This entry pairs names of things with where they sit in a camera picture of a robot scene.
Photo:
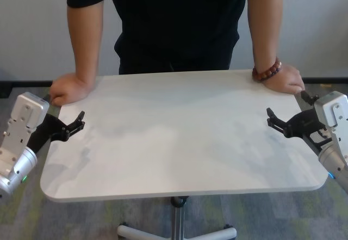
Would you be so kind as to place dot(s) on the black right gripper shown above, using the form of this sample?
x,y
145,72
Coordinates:
x,y
304,124

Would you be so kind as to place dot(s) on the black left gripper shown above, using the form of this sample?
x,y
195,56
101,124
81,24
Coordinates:
x,y
44,131

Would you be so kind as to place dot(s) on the white rolling table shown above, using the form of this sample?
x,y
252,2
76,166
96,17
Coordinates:
x,y
176,142

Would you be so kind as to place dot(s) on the person bare right forearm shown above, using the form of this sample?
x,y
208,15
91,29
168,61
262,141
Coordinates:
x,y
85,41

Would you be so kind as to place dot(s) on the person bare left forearm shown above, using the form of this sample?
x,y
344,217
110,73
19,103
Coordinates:
x,y
265,25

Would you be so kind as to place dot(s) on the person right hand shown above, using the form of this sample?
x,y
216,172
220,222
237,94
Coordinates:
x,y
69,89

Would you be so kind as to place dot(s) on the person left hand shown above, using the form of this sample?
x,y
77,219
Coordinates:
x,y
288,79

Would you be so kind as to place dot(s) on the black t-shirt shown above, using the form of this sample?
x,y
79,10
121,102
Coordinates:
x,y
176,14

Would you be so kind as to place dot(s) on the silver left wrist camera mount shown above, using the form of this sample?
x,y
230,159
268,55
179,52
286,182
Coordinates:
x,y
24,120

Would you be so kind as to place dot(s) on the black wall baseboard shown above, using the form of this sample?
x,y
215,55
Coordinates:
x,y
27,82

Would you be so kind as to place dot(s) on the black box at wall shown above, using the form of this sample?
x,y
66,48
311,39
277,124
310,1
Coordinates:
x,y
5,91

